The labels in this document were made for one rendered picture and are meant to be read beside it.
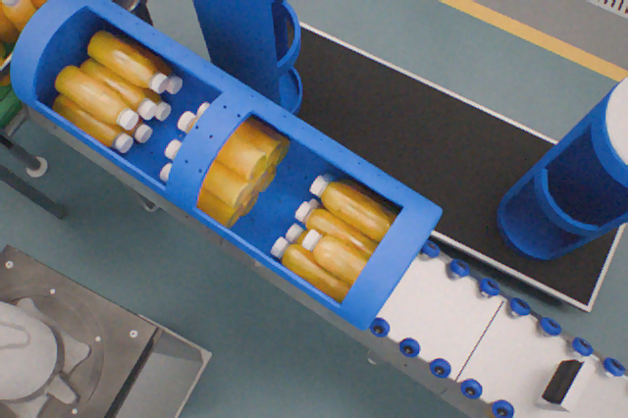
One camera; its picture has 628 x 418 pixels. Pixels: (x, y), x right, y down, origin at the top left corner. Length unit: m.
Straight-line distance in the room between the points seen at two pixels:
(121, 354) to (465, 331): 0.72
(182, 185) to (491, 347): 0.74
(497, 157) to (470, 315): 1.05
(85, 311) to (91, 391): 0.15
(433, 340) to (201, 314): 1.14
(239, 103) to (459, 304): 0.64
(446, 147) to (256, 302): 0.87
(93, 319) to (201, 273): 1.10
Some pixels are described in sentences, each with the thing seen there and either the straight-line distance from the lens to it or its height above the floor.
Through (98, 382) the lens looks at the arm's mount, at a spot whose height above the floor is 1.08.
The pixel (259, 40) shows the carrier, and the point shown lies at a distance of 1.80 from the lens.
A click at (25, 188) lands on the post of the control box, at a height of 0.34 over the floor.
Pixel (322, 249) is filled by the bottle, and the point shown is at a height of 1.13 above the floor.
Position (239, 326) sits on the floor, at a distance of 2.40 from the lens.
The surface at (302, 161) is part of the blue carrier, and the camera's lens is 1.45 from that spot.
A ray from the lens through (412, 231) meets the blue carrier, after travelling 1.19.
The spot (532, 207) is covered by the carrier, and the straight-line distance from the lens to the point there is 2.42.
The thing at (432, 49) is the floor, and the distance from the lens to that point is 2.75.
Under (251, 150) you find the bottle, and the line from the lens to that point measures 1.29.
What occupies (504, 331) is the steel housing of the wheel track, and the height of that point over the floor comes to 0.93.
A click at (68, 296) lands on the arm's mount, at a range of 1.41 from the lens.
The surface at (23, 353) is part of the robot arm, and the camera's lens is 1.21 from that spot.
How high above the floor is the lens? 2.38
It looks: 75 degrees down
